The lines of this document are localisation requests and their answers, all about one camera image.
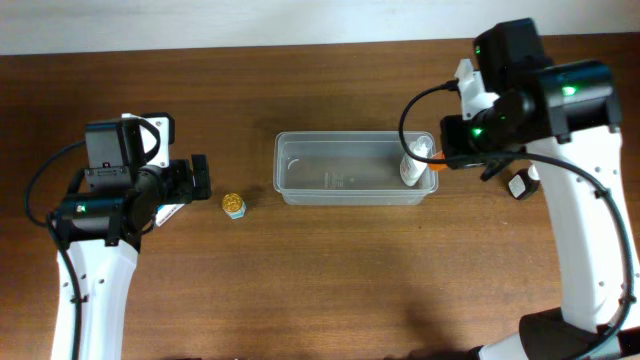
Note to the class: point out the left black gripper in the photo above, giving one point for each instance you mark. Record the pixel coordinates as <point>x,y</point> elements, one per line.
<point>200,176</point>

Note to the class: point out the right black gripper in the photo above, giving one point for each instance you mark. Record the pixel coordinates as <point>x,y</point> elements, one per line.
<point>451,142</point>

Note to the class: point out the white Panadol box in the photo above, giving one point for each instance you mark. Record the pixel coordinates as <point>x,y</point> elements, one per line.
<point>165,212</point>

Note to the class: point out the dark brown medicine bottle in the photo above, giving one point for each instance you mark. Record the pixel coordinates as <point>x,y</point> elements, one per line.
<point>524,183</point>

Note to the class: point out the small gold-lid jar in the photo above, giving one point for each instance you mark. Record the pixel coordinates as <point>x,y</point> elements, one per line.
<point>233,205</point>

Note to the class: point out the white squeeze bottle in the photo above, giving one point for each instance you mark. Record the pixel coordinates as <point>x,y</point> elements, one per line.
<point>411,169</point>

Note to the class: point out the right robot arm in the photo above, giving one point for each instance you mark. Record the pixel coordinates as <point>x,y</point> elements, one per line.
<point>565,119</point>

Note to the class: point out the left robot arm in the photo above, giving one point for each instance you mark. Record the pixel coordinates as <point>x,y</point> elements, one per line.
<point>99,225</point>

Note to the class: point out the clear plastic container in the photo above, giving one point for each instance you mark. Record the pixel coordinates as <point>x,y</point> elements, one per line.
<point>353,168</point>

